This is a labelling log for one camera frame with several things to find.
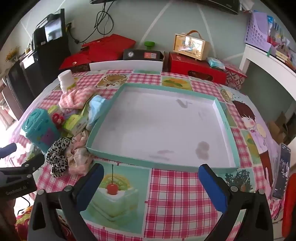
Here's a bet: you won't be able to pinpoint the floral pink trimmed cloth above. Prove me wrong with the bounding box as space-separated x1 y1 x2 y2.
65 130 93 176

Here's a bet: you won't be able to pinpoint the red box with cutout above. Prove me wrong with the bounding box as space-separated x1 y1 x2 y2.
168 52 227 85

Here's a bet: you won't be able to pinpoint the white chair back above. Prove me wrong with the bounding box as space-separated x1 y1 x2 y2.
89 60 163 75

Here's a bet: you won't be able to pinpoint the pink striped towel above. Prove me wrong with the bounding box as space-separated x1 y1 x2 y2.
59 89 93 110

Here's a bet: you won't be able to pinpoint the teal round tin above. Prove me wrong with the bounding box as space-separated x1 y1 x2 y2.
21 108 61 152

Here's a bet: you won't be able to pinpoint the red folding gift box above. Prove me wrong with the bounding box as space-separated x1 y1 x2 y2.
59 34 137 71

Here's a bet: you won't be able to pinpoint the printed checkered tablecloth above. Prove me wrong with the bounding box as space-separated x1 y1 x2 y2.
11 69 289 241

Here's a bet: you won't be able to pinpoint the yellow artificial flowers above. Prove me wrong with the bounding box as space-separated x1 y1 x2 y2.
6 46 21 62

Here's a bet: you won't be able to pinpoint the black flat box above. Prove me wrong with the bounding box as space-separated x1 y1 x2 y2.
122 49 165 62

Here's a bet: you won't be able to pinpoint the cardboard box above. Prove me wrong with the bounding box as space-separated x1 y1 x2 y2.
268 111 295 144

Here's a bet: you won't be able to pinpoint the white desk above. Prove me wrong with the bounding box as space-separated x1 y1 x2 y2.
239 44 296 80

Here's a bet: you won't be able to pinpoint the red patterned box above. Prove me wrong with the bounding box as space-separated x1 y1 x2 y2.
224 64 247 90

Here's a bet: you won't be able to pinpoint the purple plastic basket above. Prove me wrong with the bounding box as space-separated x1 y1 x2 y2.
244 10 274 54

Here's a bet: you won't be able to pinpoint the teal shallow cardboard tray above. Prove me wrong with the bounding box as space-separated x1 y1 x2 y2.
85 83 241 174

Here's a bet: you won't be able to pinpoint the pile of books and stationery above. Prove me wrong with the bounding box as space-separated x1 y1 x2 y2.
267 14 296 70

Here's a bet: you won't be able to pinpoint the black monitor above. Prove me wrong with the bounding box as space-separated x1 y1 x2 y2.
32 9 72 77

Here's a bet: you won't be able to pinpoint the smartphone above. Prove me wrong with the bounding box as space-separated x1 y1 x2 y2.
272 143 291 200

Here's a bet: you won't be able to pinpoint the dark cabinet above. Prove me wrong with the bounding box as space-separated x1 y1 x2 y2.
0 53 48 122

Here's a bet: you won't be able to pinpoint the wet wipes pack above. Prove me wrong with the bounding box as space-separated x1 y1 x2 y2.
207 57 226 70

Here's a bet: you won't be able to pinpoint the leopard print scrunchie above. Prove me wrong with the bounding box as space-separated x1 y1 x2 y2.
46 137 73 178

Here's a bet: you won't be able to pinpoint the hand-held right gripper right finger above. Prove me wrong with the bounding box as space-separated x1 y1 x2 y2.
198 164 275 241

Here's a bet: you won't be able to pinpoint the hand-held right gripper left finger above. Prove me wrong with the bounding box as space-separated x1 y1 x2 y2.
27 163 105 241

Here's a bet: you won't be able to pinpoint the green tissue packet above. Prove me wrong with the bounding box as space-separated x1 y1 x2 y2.
63 114 90 135

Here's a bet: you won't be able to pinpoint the red stool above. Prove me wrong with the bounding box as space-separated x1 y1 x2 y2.
282 175 296 240

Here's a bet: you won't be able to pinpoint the yellow box with handle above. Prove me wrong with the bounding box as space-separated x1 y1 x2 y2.
173 31 210 61

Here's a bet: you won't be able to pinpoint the black cable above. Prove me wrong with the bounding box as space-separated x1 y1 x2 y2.
67 0 115 44

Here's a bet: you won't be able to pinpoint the blue face mask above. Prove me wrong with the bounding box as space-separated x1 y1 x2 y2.
87 95 107 131

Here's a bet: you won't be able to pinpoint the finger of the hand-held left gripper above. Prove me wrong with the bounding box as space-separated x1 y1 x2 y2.
0 143 17 159
22 153 45 173

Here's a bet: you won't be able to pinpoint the white capped plastic bottle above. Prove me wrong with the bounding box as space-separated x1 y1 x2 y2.
58 70 75 93

